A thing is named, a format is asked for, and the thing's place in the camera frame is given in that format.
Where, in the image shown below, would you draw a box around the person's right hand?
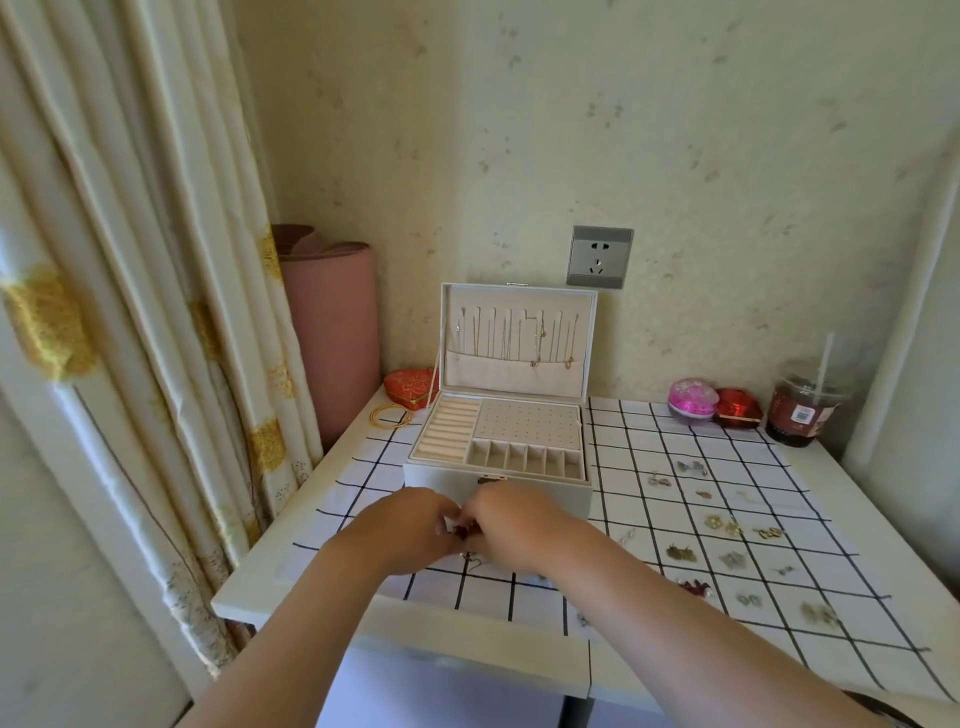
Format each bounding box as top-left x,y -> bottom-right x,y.
456,480 -> 597,579

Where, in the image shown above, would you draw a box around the person's left hand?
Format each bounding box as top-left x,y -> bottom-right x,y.
335,486 -> 465,578

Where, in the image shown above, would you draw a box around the small dangling hook earring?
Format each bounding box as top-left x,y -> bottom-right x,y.
450,525 -> 487,571

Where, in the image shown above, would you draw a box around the person's right forearm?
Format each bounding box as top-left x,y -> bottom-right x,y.
551,517 -> 905,728

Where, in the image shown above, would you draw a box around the person's left forearm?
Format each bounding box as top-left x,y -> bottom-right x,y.
174,525 -> 391,728

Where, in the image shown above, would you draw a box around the white jewelry box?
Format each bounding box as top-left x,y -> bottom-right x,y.
402,281 -> 601,528

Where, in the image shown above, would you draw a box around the white table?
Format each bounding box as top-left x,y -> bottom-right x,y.
210,382 -> 960,728

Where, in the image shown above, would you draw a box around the red heart-shaped box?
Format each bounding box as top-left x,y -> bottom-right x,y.
384,367 -> 441,411

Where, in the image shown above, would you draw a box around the pink rolled mat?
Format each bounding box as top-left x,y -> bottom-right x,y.
270,223 -> 381,451

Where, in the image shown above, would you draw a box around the pink round plastic case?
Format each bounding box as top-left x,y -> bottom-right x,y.
668,378 -> 721,423

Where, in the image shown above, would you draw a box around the scattered small earring pairs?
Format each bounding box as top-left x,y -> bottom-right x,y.
573,457 -> 845,633

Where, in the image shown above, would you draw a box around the white black-grid tablecloth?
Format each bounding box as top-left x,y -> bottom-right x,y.
271,388 -> 960,706

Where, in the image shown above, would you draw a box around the small red shiny box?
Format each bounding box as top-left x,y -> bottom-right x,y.
714,387 -> 764,429

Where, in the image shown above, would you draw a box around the plastic cup with dark drink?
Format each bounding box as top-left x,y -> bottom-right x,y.
765,358 -> 857,450

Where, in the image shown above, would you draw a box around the cream curtain with gold print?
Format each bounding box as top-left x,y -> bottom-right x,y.
0,0 -> 325,680

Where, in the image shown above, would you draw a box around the row of hanging gold necklaces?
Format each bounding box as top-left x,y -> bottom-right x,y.
450,303 -> 583,371

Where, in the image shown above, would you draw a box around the grey wall socket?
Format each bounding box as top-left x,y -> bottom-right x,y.
565,225 -> 636,291

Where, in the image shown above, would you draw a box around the white frame post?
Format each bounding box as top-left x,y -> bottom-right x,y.
840,146 -> 960,492

